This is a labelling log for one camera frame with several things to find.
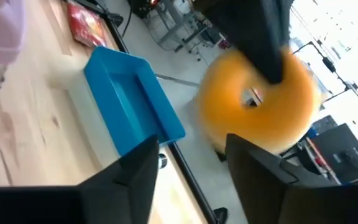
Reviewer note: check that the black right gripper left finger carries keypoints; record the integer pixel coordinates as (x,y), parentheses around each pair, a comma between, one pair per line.
(120,193)

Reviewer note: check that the black bottle with white band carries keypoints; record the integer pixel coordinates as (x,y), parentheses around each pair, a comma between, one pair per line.
(163,161)

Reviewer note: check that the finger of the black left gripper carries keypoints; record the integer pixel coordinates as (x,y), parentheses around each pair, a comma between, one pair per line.
(253,31)

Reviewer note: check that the black computer monitor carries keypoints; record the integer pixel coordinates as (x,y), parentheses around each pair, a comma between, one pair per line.
(343,149)

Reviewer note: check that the orange toy donut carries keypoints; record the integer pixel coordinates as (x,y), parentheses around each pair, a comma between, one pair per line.
(291,118)

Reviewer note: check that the blue plastic bin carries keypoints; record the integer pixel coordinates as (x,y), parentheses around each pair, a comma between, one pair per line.
(126,93)

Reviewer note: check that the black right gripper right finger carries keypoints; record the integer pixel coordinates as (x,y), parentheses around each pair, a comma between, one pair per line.
(259,193)

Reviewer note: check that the red snack packet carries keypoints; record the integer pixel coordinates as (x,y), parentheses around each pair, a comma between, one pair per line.
(85,25)

